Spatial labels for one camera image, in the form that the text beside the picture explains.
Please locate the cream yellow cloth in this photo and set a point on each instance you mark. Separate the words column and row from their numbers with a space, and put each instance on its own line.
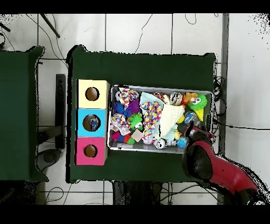
column 172, row 118

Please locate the red black drink can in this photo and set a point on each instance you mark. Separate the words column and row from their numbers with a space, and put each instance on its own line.
column 159, row 143

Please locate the colourful patterned cloth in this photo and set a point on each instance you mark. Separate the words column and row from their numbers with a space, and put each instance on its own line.
column 126, row 97
column 119, row 123
column 151, row 120

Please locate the green spiky ball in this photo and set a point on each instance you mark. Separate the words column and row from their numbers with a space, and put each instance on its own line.
column 136, row 121

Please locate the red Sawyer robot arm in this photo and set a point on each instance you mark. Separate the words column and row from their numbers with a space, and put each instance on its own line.
column 219, row 169

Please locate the shallow clear mesh bin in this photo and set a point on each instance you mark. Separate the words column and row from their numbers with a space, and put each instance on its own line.
column 126, row 146

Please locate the wooden three-hole box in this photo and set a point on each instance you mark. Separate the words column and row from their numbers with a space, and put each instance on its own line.
column 92, row 109

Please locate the blue globe ball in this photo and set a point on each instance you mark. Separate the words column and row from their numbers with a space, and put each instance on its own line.
column 182, row 142

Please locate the yellow rubber duck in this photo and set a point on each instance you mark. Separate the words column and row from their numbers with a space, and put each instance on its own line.
column 177, row 134

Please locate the yellow ball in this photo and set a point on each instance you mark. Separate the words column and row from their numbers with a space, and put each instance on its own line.
column 181, row 119

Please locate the green fluffy toy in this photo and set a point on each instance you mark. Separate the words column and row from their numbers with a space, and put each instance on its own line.
column 198, row 102

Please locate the brown plush bear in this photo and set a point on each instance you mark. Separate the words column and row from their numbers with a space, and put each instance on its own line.
column 190, row 97

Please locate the crushed silver drink can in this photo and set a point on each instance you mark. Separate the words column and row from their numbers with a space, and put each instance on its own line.
column 176, row 98

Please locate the mint green cloth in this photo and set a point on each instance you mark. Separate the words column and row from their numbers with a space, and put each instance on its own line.
column 147, row 97

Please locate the purple spiky ball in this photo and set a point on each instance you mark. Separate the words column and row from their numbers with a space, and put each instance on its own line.
column 135, row 106

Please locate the blue spiky ball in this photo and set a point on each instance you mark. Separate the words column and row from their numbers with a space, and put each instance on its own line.
column 119, row 108

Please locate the dark green table cloth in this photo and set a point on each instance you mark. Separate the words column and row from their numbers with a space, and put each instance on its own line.
column 139, row 67
column 25, row 127

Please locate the black flat bar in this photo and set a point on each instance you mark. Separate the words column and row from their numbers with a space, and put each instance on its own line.
column 60, row 110

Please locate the grey round base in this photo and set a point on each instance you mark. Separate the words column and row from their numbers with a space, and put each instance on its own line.
column 49, row 158

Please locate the black rod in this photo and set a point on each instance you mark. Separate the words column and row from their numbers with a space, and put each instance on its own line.
column 49, row 25

